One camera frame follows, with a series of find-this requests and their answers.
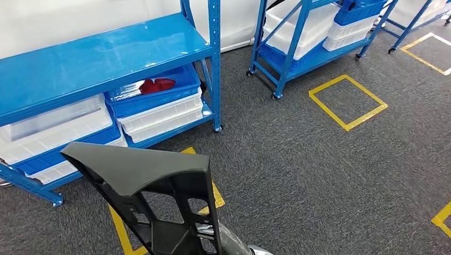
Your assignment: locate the white car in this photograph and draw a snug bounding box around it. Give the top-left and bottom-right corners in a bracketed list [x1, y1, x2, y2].
[0, 0, 263, 60]

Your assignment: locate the red cloth item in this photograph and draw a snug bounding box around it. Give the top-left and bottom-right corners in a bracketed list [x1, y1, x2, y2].
[138, 77, 177, 96]

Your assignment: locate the black plastic frame part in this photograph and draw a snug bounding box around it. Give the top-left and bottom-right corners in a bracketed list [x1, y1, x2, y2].
[60, 141, 223, 255]

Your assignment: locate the blue steel shelf rack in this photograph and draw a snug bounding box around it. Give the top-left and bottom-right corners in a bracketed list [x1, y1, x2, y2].
[246, 0, 400, 101]
[380, 0, 451, 55]
[0, 0, 223, 208]

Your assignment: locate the large white plastic bin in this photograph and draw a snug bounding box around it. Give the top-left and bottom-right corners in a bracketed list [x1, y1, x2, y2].
[263, 2, 342, 61]

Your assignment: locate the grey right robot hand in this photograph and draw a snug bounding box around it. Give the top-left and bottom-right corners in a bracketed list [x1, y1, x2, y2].
[195, 220, 254, 255]

